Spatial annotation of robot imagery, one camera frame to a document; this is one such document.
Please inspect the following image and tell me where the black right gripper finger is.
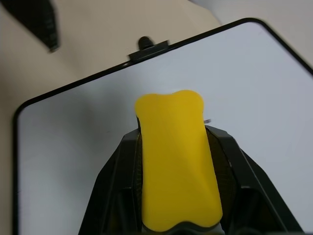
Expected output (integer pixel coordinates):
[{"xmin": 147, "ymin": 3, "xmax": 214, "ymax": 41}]
[
  {"xmin": 204, "ymin": 125, "xmax": 305, "ymax": 235},
  {"xmin": 78, "ymin": 130, "xmax": 145, "ymax": 235}
]

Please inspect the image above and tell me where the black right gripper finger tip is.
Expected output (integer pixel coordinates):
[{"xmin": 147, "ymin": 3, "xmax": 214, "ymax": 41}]
[{"xmin": 4, "ymin": 0, "xmax": 60, "ymax": 52}]

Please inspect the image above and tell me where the yellow whiteboard eraser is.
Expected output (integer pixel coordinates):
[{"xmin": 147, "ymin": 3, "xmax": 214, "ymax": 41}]
[{"xmin": 134, "ymin": 89, "xmax": 223, "ymax": 232}]

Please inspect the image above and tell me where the black-framed whiteboard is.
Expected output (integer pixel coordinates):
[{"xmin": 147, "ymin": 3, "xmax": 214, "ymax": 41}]
[{"xmin": 12, "ymin": 17, "xmax": 313, "ymax": 235}]

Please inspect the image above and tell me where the black whiteboard frame clip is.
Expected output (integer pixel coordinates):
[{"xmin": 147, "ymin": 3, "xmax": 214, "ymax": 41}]
[{"xmin": 128, "ymin": 36, "xmax": 171, "ymax": 62}]

